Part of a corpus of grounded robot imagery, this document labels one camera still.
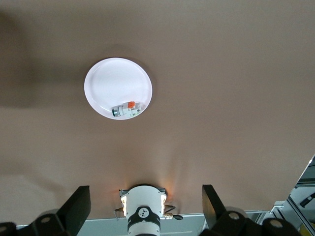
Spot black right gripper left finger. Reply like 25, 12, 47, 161
0, 185, 92, 236

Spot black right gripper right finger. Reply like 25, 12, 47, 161
201, 184, 304, 236

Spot orange grey circuit breaker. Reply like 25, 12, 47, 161
111, 100, 145, 118

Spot pale round plate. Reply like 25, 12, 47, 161
84, 57, 153, 121

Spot aluminium frame post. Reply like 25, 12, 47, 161
270, 152, 315, 236

